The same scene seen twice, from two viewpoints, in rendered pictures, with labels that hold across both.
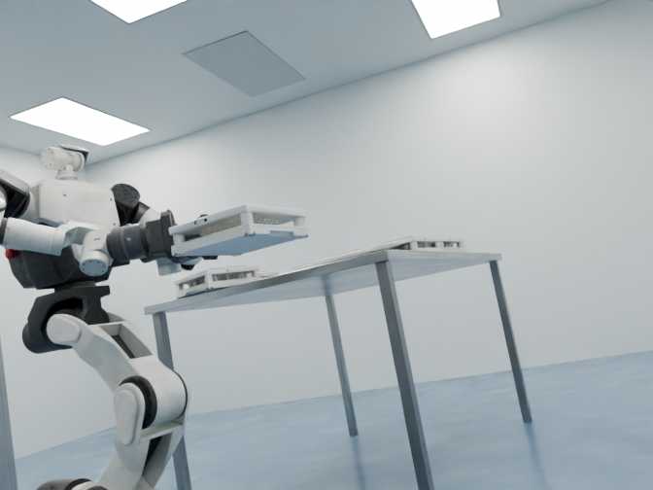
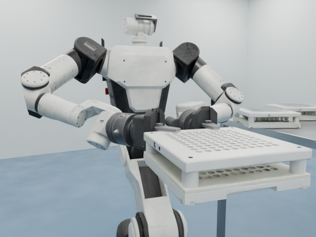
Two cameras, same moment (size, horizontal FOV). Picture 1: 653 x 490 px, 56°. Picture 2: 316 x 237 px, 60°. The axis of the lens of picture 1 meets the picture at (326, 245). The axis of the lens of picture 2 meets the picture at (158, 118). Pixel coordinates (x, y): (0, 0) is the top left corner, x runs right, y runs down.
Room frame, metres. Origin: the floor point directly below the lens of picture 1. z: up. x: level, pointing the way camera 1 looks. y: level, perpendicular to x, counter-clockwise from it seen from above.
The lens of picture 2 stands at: (1.03, -0.07, 1.09)
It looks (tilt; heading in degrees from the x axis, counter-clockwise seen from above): 8 degrees down; 42
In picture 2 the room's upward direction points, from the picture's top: straight up
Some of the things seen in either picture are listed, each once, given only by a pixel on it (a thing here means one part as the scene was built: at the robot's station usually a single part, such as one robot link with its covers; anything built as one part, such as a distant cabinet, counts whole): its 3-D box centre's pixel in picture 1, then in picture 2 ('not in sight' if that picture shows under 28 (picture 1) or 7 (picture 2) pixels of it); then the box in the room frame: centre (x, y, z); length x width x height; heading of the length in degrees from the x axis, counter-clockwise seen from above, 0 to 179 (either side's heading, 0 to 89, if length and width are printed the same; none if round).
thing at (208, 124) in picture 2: not in sight; (211, 124); (1.63, 0.28, 0.98); 0.06 x 0.03 x 0.02; 52
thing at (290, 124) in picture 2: (219, 287); (264, 121); (2.41, 0.44, 0.89); 0.24 x 0.24 x 0.02; 44
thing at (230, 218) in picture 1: (238, 222); (216, 143); (1.52, 0.21, 0.96); 0.25 x 0.24 x 0.02; 150
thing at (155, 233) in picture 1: (151, 238); (139, 131); (1.52, 0.43, 0.96); 0.12 x 0.10 x 0.13; 92
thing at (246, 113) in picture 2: (217, 275); (264, 112); (2.41, 0.44, 0.94); 0.25 x 0.24 x 0.02; 44
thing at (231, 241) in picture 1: (242, 240); (215, 166); (1.52, 0.21, 0.92); 0.24 x 0.24 x 0.02; 60
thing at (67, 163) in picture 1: (62, 163); (138, 29); (1.83, 0.75, 1.30); 0.10 x 0.07 x 0.09; 150
